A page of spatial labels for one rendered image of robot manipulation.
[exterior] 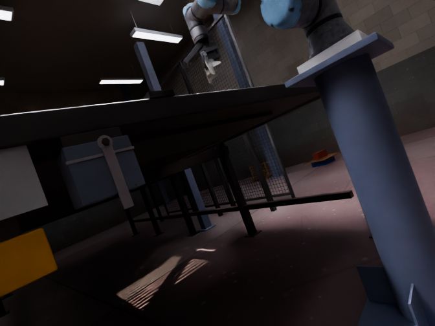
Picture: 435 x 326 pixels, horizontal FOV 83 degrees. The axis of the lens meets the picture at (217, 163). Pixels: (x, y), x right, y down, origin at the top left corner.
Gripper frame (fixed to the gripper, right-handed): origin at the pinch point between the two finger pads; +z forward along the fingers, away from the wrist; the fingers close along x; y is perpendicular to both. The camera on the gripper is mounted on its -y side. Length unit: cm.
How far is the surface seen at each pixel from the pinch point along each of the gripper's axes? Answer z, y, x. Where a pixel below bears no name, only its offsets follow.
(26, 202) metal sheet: 30, -51, -64
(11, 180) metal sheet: 26, -52, -65
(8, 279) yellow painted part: 41, -54, -69
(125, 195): 35, -36, -58
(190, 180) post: 44, -32, 187
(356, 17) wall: -126, 347, 308
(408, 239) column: 76, 31, -42
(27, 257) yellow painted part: 39, -51, -68
